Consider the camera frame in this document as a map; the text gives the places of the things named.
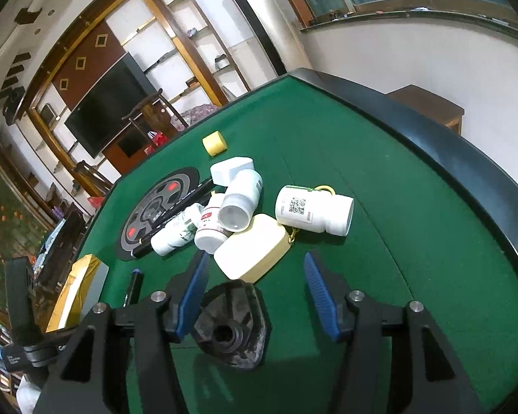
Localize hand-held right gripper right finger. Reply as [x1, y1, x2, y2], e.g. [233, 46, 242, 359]
[303, 251, 484, 414]

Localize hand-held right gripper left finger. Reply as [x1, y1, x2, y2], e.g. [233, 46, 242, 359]
[37, 251, 212, 414]

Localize black plastic hexagonal base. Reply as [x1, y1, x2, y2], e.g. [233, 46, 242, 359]
[193, 279, 270, 372]

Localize gold box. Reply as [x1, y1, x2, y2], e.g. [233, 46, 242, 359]
[47, 254, 109, 333]

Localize black marker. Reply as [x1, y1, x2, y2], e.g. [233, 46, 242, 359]
[124, 269, 144, 308]

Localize white bottle green label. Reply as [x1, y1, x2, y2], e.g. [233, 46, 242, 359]
[150, 203, 205, 256]

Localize white bottle red label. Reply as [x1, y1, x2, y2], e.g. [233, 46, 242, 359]
[194, 192, 234, 254]

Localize cream plastic case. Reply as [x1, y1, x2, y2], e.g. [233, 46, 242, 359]
[213, 214, 287, 281]

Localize large white capped bottle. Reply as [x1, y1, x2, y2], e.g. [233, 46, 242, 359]
[275, 185, 355, 237]

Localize white bottle without cap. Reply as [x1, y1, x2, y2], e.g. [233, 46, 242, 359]
[218, 169, 264, 231]

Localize black pen gold tip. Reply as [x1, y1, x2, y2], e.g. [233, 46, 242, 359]
[131, 190, 212, 258]

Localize round wheel-pattern table panel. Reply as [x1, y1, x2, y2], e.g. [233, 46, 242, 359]
[117, 167, 200, 262]

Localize white square box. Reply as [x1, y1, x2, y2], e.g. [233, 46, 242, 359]
[209, 156, 255, 186]

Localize small yellow box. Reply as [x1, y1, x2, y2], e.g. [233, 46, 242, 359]
[202, 130, 227, 157]

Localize purple cloth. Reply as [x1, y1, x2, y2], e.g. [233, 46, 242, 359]
[179, 104, 223, 130]

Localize wooden chair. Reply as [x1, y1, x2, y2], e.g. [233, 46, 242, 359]
[122, 88, 186, 147]

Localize black television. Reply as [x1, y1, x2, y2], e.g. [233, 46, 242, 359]
[64, 52, 157, 159]

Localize wooden stool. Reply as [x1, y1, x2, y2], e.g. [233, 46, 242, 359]
[386, 84, 464, 135]

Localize tower air conditioner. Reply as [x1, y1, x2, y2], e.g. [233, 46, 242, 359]
[216, 0, 311, 79]

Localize wooden wall shelf unit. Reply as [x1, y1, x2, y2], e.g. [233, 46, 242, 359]
[26, 0, 251, 199]

